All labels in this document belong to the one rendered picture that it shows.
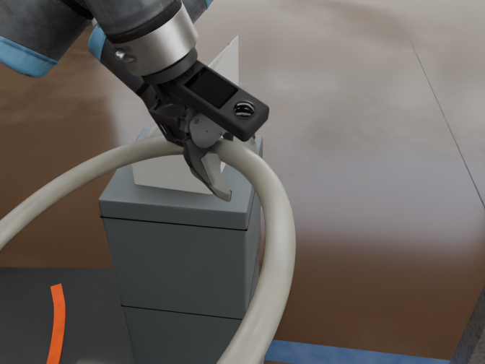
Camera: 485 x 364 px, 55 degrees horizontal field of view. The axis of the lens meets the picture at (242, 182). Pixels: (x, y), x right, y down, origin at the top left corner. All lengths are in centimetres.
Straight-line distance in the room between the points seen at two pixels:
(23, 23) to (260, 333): 44
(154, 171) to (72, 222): 140
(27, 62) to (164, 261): 85
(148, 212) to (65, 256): 122
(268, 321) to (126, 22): 32
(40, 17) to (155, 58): 17
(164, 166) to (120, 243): 27
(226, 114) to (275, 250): 17
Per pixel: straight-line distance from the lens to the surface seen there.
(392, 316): 214
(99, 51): 124
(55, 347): 207
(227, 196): 64
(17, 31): 64
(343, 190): 275
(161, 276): 142
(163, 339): 166
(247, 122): 52
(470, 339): 172
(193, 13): 122
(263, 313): 41
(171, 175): 126
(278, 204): 48
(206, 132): 58
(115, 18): 51
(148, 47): 52
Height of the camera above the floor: 161
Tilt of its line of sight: 36 degrees down
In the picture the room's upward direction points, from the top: straight up
